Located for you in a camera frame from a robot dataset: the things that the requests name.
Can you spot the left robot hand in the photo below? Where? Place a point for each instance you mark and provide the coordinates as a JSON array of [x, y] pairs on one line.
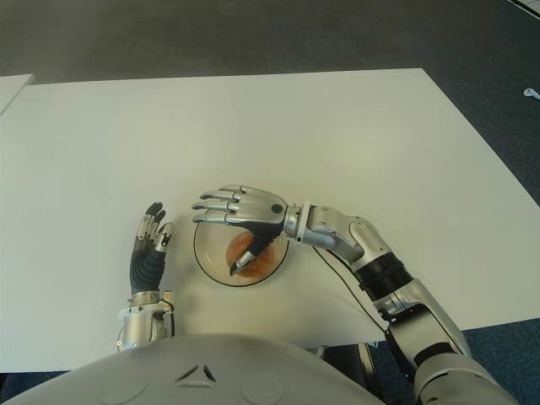
[[147, 261]]

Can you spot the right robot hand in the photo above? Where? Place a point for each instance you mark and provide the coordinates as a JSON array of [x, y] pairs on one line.
[[253, 208]]

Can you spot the red yellow apple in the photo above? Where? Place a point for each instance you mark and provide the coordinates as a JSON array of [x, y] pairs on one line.
[[261, 261]]

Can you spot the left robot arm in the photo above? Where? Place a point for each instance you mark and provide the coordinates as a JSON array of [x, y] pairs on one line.
[[141, 320]]

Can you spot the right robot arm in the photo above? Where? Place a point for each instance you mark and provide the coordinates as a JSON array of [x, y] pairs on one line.
[[379, 270]]

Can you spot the white plate with black rim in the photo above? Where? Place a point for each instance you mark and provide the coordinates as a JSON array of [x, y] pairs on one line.
[[211, 257]]

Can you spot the grey robot torso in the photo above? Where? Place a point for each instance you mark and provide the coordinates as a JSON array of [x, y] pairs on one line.
[[190, 371]]

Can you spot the white side table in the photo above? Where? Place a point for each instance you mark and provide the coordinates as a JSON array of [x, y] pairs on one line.
[[12, 90]]

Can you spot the white handheld controller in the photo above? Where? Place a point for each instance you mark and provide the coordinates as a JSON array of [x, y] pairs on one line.
[[530, 93]]

